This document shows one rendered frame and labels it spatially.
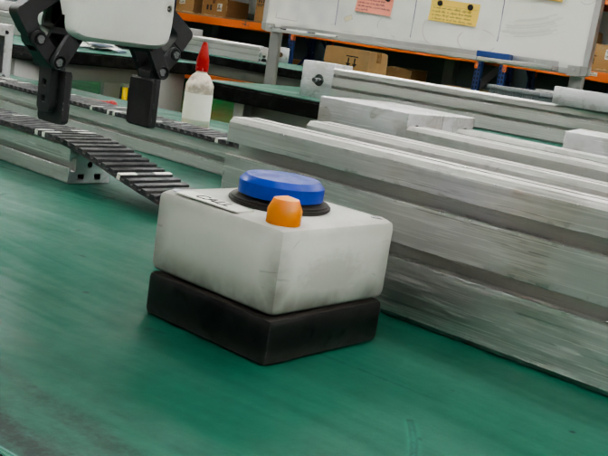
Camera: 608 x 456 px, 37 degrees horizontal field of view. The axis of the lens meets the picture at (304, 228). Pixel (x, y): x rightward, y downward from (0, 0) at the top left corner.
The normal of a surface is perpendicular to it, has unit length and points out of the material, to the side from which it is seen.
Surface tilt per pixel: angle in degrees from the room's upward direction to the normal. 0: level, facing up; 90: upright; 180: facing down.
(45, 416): 0
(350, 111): 90
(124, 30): 98
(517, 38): 90
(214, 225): 90
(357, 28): 90
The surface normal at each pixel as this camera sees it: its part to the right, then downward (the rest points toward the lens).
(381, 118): -0.65, 0.05
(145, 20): 0.75, 0.34
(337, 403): 0.15, -0.97
